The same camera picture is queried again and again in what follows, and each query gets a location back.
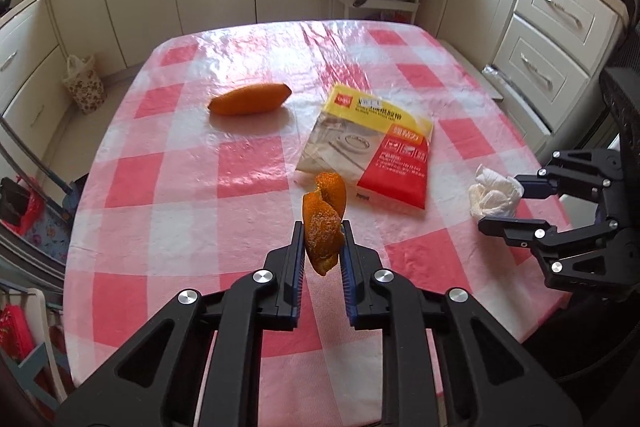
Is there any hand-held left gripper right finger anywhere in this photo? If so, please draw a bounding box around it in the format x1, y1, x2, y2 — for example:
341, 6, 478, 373
341, 221, 584, 427

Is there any red plastic bag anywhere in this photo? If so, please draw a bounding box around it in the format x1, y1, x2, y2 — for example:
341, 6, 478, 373
0, 176, 45, 237

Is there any red checked tablecloth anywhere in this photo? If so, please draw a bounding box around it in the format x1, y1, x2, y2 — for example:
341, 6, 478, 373
62, 19, 573, 400

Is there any blue metal chair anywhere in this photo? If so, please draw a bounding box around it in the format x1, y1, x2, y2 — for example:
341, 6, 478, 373
0, 114, 83, 413

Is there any curled orange peel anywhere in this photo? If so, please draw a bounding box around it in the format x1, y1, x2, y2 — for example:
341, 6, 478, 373
302, 172, 347, 278

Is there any floral fabric bag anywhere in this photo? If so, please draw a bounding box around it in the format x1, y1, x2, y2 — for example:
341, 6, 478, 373
61, 54, 107, 116

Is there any white drawer cabinet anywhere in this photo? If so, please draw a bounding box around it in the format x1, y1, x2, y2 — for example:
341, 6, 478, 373
492, 0, 626, 158

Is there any yellow red plastic packet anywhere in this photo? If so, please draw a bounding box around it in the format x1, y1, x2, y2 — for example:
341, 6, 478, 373
294, 83, 436, 216

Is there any long orange peel piece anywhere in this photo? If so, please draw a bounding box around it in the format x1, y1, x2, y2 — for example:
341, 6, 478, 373
207, 82, 293, 117

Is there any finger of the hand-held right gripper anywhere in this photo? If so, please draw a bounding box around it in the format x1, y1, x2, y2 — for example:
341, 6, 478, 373
515, 148, 626, 199
477, 216, 632, 291

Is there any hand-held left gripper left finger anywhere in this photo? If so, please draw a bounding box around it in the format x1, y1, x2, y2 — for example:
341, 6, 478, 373
55, 221, 307, 427

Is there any white tissue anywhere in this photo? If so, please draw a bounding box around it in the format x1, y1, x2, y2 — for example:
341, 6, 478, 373
468, 164, 525, 221

